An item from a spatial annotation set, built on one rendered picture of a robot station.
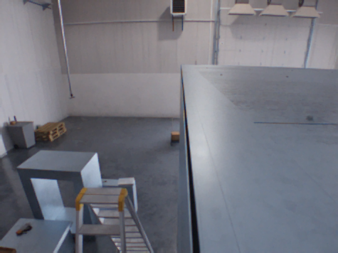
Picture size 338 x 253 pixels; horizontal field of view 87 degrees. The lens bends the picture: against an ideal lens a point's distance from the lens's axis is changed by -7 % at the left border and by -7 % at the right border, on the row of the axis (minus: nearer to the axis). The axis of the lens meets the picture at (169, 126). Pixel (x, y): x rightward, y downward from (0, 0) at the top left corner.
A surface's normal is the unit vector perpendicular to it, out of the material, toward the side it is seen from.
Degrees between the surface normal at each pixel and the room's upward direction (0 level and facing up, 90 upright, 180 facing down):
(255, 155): 0
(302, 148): 0
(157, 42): 90
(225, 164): 0
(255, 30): 90
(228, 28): 90
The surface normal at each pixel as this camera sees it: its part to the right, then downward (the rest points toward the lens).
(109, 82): -0.06, 0.35
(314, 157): 0.00, -0.94
